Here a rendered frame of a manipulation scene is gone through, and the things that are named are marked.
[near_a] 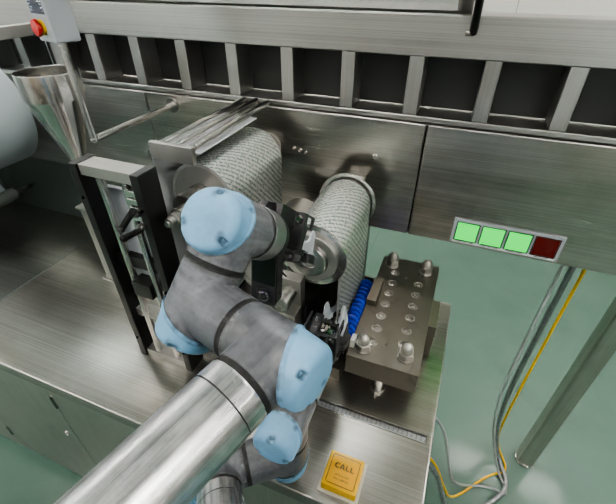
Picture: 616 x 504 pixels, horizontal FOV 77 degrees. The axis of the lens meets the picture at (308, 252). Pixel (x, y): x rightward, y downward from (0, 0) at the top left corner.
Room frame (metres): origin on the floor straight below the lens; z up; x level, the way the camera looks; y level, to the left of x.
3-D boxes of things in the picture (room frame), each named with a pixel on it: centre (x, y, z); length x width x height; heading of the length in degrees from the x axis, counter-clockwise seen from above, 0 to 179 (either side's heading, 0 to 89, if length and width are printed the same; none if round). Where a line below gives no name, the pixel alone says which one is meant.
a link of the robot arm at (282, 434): (0.36, 0.04, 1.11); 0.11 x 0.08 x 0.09; 158
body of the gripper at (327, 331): (0.50, -0.02, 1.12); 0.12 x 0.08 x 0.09; 158
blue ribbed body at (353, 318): (0.72, -0.13, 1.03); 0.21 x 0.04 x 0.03; 158
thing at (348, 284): (0.73, -0.11, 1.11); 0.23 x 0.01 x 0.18; 158
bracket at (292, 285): (0.61, 0.04, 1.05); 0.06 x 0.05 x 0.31; 158
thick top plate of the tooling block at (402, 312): (0.72, -0.23, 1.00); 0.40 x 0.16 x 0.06; 158
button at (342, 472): (0.36, -0.07, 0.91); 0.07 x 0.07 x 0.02; 68
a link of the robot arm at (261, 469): (0.35, 0.05, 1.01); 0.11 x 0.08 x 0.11; 107
